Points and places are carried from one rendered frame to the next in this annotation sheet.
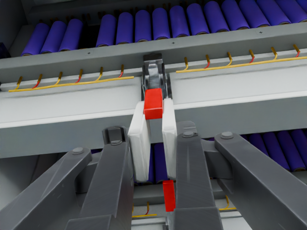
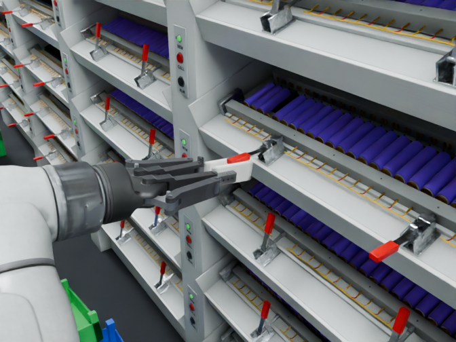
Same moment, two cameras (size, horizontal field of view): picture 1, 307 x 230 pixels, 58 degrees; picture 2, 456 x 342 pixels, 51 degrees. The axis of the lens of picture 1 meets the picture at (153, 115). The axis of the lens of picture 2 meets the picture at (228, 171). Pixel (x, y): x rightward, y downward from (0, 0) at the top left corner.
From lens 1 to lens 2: 0.59 m
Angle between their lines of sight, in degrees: 46
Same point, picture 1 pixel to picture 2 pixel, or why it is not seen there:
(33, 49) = (251, 100)
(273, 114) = (307, 203)
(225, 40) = (314, 148)
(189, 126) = (230, 173)
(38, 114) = (224, 137)
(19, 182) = not seen: hidden behind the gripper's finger
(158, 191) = (281, 223)
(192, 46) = (298, 142)
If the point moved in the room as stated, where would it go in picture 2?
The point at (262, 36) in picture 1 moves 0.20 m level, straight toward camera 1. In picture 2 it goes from (330, 157) to (188, 176)
